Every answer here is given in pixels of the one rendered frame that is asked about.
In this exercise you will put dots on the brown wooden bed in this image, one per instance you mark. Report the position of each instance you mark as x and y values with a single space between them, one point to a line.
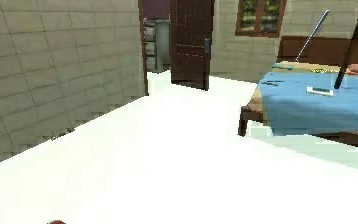
320 50

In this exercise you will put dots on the silver baseball bat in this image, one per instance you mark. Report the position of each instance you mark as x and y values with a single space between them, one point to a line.
312 35

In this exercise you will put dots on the teal flat object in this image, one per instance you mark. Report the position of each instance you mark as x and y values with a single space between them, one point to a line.
282 66

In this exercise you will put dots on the blue bed blanket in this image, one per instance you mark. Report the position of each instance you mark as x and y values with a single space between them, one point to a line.
317 103

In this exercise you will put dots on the dark small flat object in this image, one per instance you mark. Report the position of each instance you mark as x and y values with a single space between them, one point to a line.
270 83

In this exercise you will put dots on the dark brown room door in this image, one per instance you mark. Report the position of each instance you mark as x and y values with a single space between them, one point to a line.
190 43

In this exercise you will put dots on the red round object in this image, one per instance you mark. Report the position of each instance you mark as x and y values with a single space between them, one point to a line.
56 222

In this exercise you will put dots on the brown framed window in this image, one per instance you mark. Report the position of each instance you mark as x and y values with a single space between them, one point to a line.
260 16

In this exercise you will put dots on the grey chest of drawers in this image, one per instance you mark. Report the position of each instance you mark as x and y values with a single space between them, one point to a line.
157 45

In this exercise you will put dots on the black bat purple tip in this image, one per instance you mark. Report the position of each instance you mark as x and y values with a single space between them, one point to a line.
350 50

